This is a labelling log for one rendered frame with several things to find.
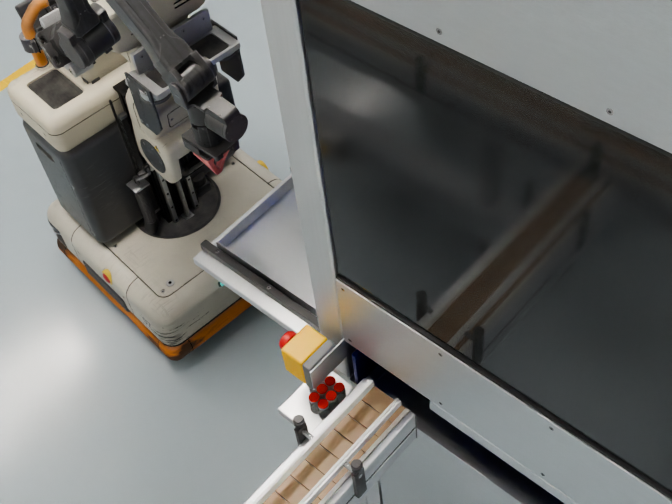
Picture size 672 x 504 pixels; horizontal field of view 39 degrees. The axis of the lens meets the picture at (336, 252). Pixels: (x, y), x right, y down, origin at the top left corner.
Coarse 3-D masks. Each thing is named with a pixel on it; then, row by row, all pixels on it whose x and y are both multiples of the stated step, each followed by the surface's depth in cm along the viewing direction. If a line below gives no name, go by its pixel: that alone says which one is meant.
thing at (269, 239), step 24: (288, 192) 216; (264, 216) 212; (288, 216) 212; (240, 240) 209; (264, 240) 208; (288, 240) 207; (264, 264) 204; (288, 264) 203; (288, 288) 195; (312, 312) 194
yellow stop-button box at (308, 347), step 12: (300, 336) 174; (312, 336) 174; (324, 336) 174; (288, 348) 172; (300, 348) 172; (312, 348) 172; (324, 348) 172; (288, 360) 173; (300, 360) 171; (312, 360) 170; (300, 372) 173
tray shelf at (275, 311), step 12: (228, 228) 211; (216, 240) 210; (204, 252) 208; (204, 264) 206; (216, 264) 205; (216, 276) 204; (228, 276) 203; (240, 276) 203; (240, 288) 201; (252, 288) 201; (252, 300) 199; (264, 300) 198; (264, 312) 198; (276, 312) 196; (288, 312) 196; (288, 324) 194; (300, 324) 194
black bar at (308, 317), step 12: (204, 240) 207; (216, 252) 205; (228, 264) 203; (240, 264) 202; (252, 276) 200; (264, 288) 198; (276, 288) 198; (276, 300) 197; (288, 300) 195; (300, 312) 193; (312, 324) 192
